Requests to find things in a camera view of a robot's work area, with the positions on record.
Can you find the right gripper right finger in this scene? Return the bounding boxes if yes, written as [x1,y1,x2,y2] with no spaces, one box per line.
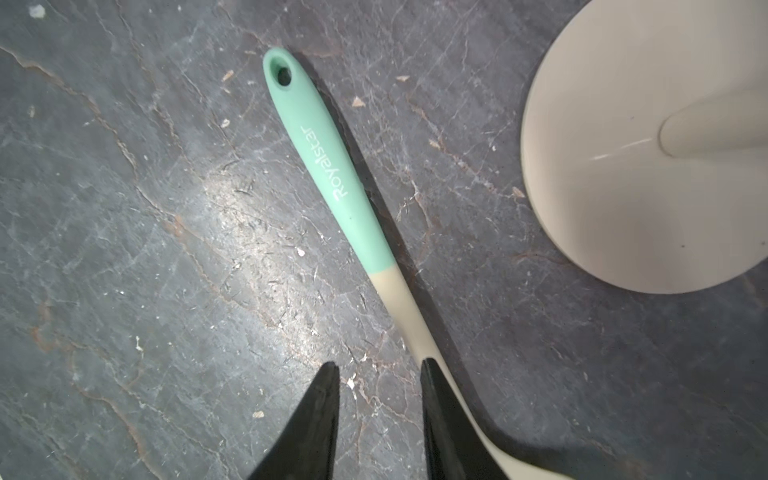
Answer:
[420,358,507,480]

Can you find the cream skimmer green handle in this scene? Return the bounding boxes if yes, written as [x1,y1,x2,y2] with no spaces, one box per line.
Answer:
[263,47,558,479]

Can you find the cream utensil rack stand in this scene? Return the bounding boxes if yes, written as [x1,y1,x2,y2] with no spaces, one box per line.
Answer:
[521,1,767,294]

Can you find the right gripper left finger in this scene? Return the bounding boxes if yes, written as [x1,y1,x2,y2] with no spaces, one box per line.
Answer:
[250,361,340,480]

